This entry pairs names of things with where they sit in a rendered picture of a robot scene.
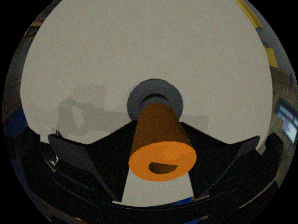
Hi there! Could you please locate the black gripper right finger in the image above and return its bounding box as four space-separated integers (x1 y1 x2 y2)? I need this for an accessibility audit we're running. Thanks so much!
181 121 261 198

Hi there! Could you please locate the orange knob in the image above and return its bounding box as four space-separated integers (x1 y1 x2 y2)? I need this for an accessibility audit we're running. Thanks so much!
129 103 197 181

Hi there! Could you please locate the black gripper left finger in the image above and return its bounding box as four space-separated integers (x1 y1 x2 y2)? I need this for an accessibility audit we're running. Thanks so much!
48 120 138 202

